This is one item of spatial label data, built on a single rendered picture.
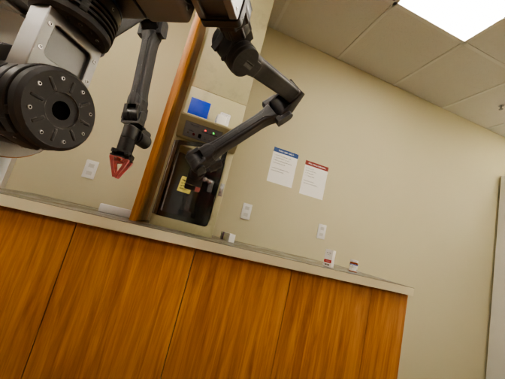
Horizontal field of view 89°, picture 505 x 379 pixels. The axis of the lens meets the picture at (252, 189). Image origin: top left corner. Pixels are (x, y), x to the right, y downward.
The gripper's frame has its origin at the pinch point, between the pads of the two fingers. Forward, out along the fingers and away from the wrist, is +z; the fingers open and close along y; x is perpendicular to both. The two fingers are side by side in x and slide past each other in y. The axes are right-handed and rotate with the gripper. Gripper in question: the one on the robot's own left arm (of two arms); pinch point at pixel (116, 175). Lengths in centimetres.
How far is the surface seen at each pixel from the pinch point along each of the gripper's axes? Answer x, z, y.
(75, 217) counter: 8.9, 18.3, 1.9
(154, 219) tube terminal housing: -15.4, 14.1, 31.9
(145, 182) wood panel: -7.4, -2.2, 23.1
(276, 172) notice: -88, -39, 75
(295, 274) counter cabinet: -83, 23, 5
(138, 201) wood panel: -7.1, 7.3, 23.0
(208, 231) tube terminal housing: -43, 14, 32
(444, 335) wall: -273, 57, 74
